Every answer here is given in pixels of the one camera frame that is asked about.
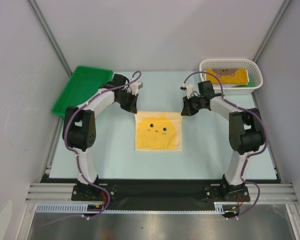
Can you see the pale yellow chick towel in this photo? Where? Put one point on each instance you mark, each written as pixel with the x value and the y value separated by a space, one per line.
pixel 158 131

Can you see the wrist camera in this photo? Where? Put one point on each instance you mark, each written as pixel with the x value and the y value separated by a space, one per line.
pixel 134 86
pixel 188 88

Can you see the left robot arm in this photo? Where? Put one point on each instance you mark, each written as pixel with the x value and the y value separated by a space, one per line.
pixel 79 127

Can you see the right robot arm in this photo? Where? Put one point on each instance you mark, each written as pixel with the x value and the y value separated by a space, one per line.
pixel 246 131

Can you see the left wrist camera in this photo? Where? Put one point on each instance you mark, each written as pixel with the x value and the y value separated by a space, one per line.
pixel 134 86

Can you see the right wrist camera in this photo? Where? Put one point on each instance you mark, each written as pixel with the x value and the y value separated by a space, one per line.
pixel 188 88

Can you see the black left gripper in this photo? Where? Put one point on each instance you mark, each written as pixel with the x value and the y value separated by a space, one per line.
pixel 132 106

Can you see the grey cable duct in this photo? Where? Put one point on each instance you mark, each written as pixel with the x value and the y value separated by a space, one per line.
pixel 91 208

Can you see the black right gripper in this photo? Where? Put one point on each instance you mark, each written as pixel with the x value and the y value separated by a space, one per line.
pixel 190 104

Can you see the aluminium frame rail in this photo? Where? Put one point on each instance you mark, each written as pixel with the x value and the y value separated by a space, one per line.
pixel 65 192

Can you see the green plastic bin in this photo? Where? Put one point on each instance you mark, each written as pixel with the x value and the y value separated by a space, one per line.
pixel 82 85

